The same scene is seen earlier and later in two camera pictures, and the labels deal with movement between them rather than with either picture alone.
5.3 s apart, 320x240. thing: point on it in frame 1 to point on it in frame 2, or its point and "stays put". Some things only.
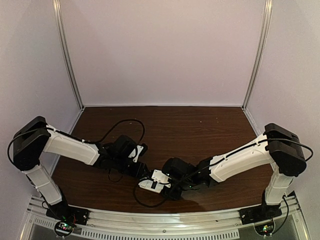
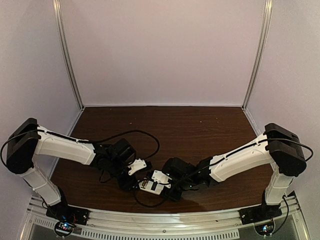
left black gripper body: (136, 173) to (124, 185)
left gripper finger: (147, 176) to (135, 187)
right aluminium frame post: (264, 32) stays put
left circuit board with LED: (63, 228) stays put
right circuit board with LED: (264, 229) stays put
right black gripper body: (176, 196) stays put
